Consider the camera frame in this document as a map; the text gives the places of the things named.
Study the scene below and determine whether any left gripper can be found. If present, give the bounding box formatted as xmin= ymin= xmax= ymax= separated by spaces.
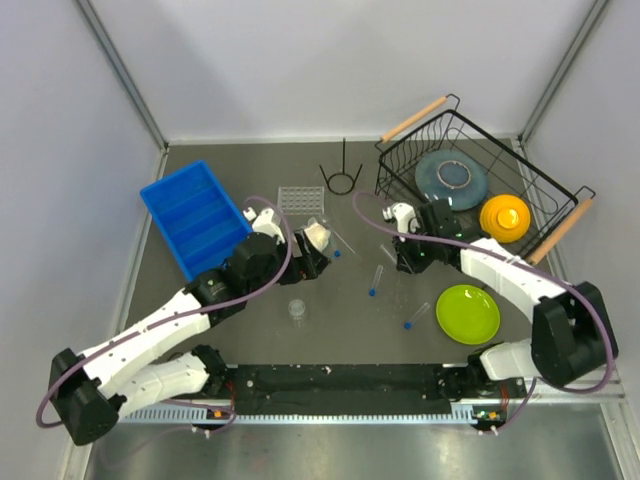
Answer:
xmin=246 ymin=229 xmax=330 ymax=296

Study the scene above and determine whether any blue ceramic plate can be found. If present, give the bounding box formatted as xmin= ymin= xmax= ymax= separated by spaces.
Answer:
xmin=414 ymin=150 xmax=489 ymax=212

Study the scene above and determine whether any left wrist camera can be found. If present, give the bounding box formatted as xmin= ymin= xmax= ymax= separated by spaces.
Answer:
xmin=243 ymin=207 xmax=283 ymax=238

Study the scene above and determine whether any blue plastic bin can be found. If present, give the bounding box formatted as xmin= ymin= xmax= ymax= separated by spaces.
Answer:
xmin=140 ymin=161 xmax=252 ymax=281

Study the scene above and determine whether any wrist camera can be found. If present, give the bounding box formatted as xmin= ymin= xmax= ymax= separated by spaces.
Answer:
xmin=243 ymin=207 xmax=283 ymax=238
xmin=382 ymin=202 xmax=419 ymax=234

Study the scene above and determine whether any bag of white powder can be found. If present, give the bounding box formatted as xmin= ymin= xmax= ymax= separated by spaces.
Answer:
xmin=303 ymin=217 xmax=334 ymax=258

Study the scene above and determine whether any clear test tube rack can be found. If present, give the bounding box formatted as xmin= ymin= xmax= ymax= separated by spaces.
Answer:
xmin=277 ymin=186 xmax=325 ymax=216

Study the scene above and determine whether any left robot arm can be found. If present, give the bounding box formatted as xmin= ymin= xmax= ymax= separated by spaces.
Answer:
xmin=49 ymin=222 xmax=332 ymax=446

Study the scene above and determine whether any black wire dish rack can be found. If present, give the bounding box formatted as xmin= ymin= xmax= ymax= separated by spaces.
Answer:
xmin=375 ymin=93 xmax=595 ymax=263

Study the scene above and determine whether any orange bowl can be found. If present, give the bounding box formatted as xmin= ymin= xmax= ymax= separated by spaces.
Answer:
xmin=479 ymin=194 xmax=531 ymax=243

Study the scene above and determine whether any clear glass rod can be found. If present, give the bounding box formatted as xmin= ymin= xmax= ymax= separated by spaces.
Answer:
xmin=324 ymin=221 xmax=362 ymax=261

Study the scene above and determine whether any black wire ring stand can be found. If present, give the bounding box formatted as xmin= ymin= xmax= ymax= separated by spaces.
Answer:
xmin=319 ymin=137 xmax=363 ymax=196

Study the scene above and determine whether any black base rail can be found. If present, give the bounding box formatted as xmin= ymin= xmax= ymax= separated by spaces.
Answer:
xmin=231 ymin=364 xmax=479 ymax=416

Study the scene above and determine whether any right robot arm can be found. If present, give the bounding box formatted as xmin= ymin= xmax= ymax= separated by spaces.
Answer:
xmin=383 ymin=200 xmax=618 ymax=396

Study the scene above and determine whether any clear glass flask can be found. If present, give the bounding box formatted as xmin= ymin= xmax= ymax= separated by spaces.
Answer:
xmin=288 ymin=299 xmax=308 ymax=328

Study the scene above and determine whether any green plate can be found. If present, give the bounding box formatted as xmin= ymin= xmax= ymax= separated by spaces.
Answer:
xmin=436 ymin=284 xmax=501 ymax=345

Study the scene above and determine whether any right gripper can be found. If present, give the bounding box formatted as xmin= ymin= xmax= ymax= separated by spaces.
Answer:
xmin=392 ymin=224 xmax=439 ymax=275

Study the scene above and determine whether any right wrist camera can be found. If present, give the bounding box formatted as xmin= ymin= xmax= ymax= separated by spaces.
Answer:
xmin=382 ymin=202 xmax=419 ymax=234

